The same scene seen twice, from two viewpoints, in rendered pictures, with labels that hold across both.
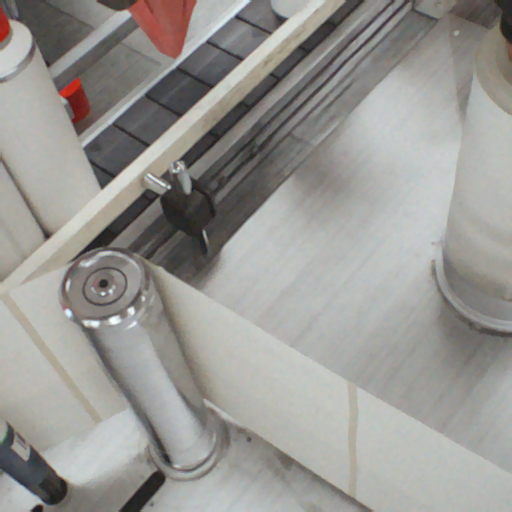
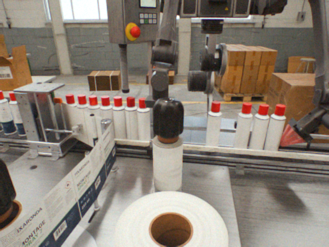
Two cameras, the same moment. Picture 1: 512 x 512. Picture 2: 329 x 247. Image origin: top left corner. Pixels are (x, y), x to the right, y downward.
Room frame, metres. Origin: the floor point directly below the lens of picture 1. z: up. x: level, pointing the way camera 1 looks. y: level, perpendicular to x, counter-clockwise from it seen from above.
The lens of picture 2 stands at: (-0.12, -0.58, 1.36)
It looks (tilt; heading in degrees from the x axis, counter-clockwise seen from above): 25 degrees down; 50
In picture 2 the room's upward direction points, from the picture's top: straight up
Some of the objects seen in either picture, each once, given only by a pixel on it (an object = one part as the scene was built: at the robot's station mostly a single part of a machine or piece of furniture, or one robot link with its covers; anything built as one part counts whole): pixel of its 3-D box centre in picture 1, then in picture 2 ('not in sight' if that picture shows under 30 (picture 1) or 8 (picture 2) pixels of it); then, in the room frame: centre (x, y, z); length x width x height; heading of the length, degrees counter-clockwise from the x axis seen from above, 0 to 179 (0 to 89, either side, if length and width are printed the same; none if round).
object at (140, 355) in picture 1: (153, 379); (109, 145); (0.17, 0.06, 0.97); 0.05 x 0.05 x 0.19
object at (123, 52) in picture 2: not in sight; (124, 68); (0.37, 0.27, 1.18); 0.04 x 0.04 x 0.21
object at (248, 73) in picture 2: not in sight; (239, 70); (3.98, 1.97, 0.45); 1.20 x 0.84 x 0.89; 51
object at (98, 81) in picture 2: not in sight; (105, 80); (2.07, 4.05, 0.16); 0.65 x 0.54 x 0.32; 144
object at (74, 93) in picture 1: (66, 97); not in sight; (0.53, 0.14, 0.85); 0.03 x 0.03 x 0.03
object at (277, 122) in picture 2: not in sight; (275, 130); (0.70, -0.25, 0.98); 0.05 x 0.05 x 0.20
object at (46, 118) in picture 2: not in sight; (48, 119); (0.06, 0.34, 1.01); 0.14 x 0.13 x 0.26; 131
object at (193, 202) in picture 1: (193, 217); (151, 153); (0.33, 0.04, 0.89); 0.03 x 0.03 x 0.12; 41
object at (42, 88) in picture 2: not in sight; (40, 87); (0.05, 0.34, 1.14); 0.14 x 0.11 x 0.01; 131
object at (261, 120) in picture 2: not in sight; (259, 130); (0.66, -0.21, 0.98); 0.05 x 0.05 x 0.20
